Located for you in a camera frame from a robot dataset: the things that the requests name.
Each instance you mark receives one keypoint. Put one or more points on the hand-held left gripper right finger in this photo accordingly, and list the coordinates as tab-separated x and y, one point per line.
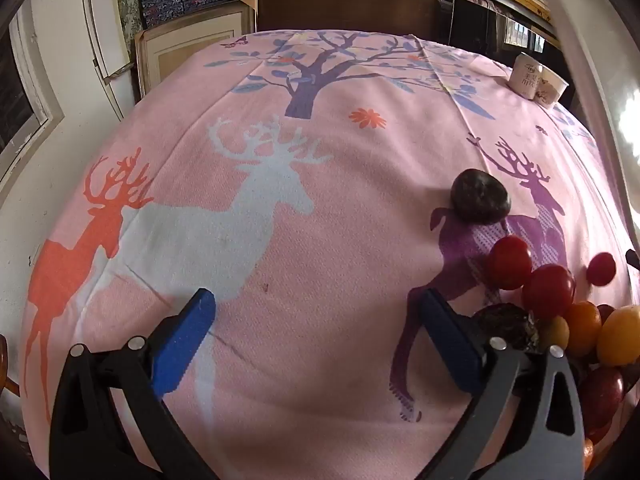
447	342

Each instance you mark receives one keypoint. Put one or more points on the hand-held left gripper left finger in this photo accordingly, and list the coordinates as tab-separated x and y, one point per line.
186	336

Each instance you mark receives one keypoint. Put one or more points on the dark brown wrinkled fruit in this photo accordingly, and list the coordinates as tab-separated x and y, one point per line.
506	325

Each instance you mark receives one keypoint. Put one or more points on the red cherry tomato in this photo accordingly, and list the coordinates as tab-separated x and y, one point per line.
549	290
509	262
605	311
601	268

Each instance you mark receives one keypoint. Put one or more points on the small yellow cherry tomato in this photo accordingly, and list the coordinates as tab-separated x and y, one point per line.
555	332

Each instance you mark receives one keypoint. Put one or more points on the orange cherry tomato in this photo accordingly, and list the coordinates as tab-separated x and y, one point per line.
583	327
588	454

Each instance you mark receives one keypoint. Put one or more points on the dark purple round fruit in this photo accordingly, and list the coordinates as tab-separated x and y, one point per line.
480	202

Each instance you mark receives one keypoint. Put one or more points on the dark red tomato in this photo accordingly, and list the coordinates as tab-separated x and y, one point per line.
600	396

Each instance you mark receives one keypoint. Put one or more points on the large yellow cherry tomato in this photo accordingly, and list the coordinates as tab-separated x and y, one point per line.
622	336

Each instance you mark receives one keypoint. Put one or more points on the pink deer print tablecloth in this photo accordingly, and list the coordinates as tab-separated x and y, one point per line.
320	220

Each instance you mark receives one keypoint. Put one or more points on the brown wooden chair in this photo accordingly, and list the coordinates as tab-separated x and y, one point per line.
4	365

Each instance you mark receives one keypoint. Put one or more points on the white paper cup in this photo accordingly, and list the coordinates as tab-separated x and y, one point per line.
526	76
552	91

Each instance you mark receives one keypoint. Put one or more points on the black chair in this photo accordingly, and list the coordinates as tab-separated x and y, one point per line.
475	24

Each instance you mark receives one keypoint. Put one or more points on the dark brown wooden cabinet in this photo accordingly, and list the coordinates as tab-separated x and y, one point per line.
345	10

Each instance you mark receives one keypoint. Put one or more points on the white window frame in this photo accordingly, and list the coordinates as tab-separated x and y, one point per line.
22	105

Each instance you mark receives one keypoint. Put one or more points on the white metal post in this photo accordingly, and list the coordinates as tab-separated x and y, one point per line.
580	50

